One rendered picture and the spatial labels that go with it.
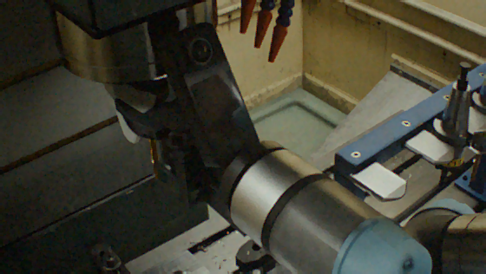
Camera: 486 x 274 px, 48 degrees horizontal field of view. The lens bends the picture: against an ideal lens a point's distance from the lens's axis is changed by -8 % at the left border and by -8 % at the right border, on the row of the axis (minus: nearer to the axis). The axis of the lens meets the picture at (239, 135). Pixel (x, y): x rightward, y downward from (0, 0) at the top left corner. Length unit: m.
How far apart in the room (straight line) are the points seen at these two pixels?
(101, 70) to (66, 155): 0.65
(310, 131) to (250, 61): 0.30
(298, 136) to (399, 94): 0.40
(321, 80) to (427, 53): 0.49
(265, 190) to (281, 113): 1.57
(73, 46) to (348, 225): 0.28
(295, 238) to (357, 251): 0.05
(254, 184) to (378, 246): 0.11
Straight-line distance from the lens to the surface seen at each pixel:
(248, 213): 0.44
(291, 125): 1.95
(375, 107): 1.66
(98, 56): 0.50
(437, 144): 0.84
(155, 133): 0.50
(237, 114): 0.48
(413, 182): 1.26
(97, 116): 1.13
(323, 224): 0.40
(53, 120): 1.09
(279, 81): 2.00
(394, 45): 1.71
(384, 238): 0.39
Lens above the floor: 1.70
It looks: 36 degrees down
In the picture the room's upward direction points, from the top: 3 degrees counter-clockwise
